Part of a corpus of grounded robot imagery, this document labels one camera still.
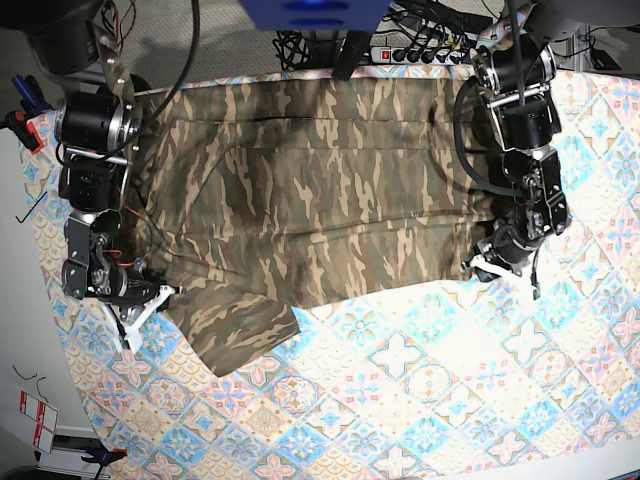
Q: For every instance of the blue clamp upper left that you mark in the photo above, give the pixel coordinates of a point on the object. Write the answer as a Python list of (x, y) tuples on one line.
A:
[(33, 100)]

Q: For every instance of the red white label tag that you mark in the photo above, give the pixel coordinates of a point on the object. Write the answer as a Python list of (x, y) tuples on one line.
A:
[(42, 421)]

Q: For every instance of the black hex key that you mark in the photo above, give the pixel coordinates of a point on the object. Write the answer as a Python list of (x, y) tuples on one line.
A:
[(22, 219)]

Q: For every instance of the camouflage T-shirt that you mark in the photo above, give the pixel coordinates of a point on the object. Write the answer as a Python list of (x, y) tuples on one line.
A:
[(256, 199)]

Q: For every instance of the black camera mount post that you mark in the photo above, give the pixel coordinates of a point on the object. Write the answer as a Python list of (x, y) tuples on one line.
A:
[(351, 52)]

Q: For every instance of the blue clamp lower left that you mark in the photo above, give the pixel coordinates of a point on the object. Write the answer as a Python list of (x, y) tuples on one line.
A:
[(102, 456)]

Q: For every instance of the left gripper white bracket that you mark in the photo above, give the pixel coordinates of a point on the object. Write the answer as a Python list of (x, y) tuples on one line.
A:
[(508, 254)]

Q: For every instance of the red black clamp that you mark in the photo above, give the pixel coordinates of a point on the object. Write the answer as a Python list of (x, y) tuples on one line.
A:
[(16, 122)]

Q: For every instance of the blue clamp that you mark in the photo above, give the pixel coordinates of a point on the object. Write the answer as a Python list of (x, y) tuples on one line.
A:
[(102, 456), (33, 100)]

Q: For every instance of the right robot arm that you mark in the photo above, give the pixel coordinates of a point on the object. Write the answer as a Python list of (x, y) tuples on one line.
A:
[(96, 128)]

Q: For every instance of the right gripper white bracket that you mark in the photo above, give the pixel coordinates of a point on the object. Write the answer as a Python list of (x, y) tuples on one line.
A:
[(127, 323)]

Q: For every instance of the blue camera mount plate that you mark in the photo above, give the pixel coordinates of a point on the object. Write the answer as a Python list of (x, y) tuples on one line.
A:
[(280, 15)]

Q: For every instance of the patterned tile tablecloth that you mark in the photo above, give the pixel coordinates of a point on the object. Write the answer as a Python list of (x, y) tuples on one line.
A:
[(435, 378)]

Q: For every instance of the white power strip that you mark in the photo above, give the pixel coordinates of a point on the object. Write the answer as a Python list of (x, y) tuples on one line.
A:
[(384, 55)]

